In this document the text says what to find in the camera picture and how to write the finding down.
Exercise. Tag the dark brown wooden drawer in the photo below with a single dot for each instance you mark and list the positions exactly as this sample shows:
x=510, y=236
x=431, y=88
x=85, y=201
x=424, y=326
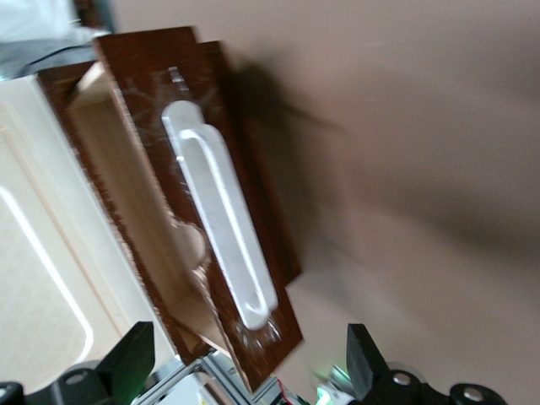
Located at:
x=255, y=169
x=143, y=84

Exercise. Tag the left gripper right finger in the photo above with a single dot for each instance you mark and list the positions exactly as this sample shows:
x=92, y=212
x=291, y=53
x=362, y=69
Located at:
x=371, y=379

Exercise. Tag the aluminium profile frame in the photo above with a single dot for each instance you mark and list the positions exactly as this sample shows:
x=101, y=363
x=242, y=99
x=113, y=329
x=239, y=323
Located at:
x=219, y=379

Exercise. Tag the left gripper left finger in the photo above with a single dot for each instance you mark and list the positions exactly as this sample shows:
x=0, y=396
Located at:
x=122, y=367

